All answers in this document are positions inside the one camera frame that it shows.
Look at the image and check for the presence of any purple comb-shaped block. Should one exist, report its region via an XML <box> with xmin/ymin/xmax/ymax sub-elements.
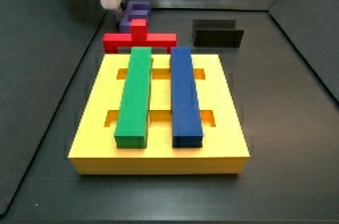
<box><xmin>119</xmin><ymin>1</ymin><xmax>151</xmax><ymax>33</ymax></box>

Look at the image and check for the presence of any black angle fixture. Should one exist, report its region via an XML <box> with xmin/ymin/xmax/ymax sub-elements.
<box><xmin>192</xmin><ymin>20</ymin><xmax>244</xmax><ymax>48</ymax></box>

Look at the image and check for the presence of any yellow slotted board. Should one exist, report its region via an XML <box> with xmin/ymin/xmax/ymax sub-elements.
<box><xmin>68</xmin><ymin>55</ymin><xmax>251</xmax><ymax>174</ymax></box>

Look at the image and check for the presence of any red comb-shaped block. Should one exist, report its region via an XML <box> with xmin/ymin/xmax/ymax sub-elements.
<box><xmin>102</xmin><ymin>19</ymin><xmax>178</xmax><ymax>54</ymax></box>

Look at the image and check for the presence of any green long bar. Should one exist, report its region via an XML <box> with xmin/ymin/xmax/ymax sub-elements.
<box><xmin>114</xmin><ymin>48</ymin><xmax>152</xmax><ymax>149</ymax></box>

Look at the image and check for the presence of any blue long bar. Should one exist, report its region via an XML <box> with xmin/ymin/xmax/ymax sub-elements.
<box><xmin>170</xmin><ymin>48</ymin><xmax>203</xmax><ymax>148</ymax></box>

